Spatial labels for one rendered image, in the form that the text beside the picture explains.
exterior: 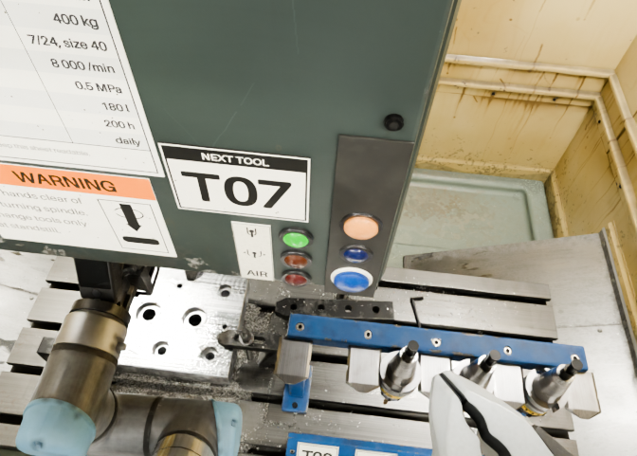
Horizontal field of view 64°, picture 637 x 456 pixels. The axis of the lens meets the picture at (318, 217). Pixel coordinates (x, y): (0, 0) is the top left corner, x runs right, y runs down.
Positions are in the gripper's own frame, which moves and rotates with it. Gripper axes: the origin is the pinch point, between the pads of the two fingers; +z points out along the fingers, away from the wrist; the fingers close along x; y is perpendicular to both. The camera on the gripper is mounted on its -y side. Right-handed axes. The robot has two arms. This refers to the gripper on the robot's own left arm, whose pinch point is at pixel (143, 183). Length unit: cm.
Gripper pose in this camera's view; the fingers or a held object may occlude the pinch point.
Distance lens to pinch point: 76.7
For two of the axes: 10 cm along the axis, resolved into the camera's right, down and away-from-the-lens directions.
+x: 9.9, 1.1, -0.3
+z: 1.1, -8.2, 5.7
